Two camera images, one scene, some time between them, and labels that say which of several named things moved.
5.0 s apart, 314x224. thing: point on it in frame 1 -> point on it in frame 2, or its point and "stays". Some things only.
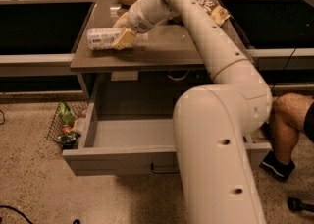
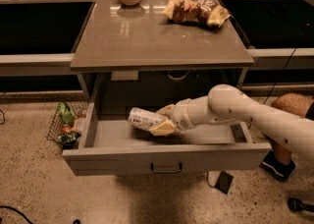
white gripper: x=136 y=19 -> x=181 y=114
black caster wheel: x=296 y=204 stays
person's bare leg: x=288 y=113 stays
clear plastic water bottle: x=103 y=38 -> x=143 y=119
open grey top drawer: x=134 y=144 stays
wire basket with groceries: x=68 y=124 stays
